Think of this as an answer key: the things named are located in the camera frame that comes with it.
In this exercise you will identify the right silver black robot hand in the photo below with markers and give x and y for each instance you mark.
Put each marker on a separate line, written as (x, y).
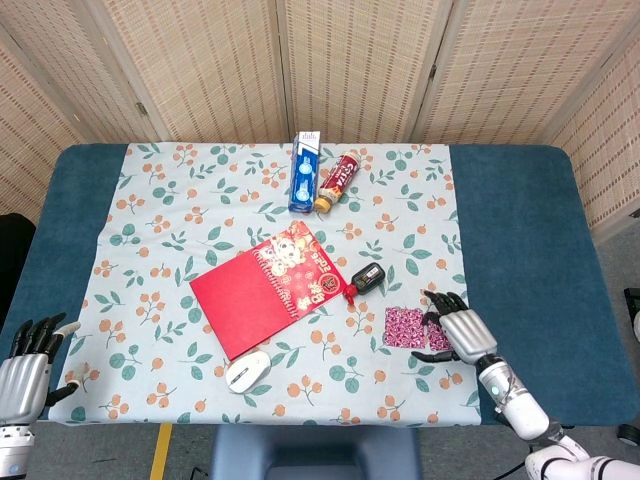
(467, 332)

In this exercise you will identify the white computer mouse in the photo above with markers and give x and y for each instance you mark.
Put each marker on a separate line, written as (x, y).
(247, 372)

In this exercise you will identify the red Costa coffee bottle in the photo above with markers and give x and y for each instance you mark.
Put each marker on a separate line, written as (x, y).
(340, 177)

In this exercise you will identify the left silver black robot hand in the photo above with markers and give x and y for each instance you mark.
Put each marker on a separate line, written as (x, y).
(22, 385)

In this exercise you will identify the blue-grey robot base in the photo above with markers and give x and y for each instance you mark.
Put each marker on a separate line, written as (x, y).
(315, 455)

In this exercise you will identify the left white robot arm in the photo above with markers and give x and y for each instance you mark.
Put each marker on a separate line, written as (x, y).
(15, 450)

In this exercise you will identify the black ink bottle red cap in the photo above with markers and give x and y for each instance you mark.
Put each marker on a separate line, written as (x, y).
(367, 279)

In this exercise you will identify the blue toothpaste box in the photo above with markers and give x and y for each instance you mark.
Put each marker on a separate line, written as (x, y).
(304, 175)

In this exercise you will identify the red spiral desk calendar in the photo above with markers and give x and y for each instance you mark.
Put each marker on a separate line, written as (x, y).
(235, 305)

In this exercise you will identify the woven bamboo folding screen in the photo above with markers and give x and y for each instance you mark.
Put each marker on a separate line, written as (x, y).
(225, 60)

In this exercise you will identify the floral print tablecloth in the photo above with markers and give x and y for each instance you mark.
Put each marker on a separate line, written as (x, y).
(150, 250)

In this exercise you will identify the magenta patterned packet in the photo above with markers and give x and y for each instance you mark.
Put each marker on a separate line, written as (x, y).
(437, 340)
(405, 327)

